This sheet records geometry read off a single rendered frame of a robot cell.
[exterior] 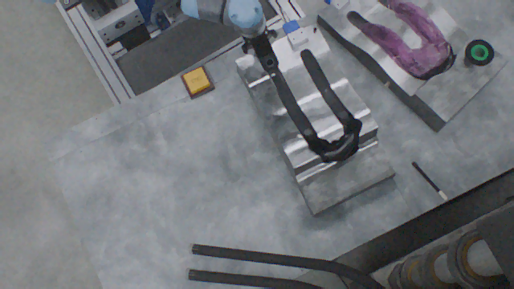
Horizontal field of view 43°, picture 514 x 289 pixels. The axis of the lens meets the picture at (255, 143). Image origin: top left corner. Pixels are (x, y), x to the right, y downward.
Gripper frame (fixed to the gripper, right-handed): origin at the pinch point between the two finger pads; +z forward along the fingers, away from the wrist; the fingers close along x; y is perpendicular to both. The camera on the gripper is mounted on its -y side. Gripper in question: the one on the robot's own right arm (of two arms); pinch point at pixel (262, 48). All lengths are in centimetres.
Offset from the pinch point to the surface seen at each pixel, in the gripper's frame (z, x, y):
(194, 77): 8.4, 21.8, 3.8
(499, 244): -99, -13, -59
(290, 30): 5.7, -9.6, 2.1
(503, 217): -105, -14, -55
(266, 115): 2.7, 7.8, -17.1
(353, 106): 0.5, -15.0, -26.6
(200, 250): -1, 41, -43
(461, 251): -68, -13, -63
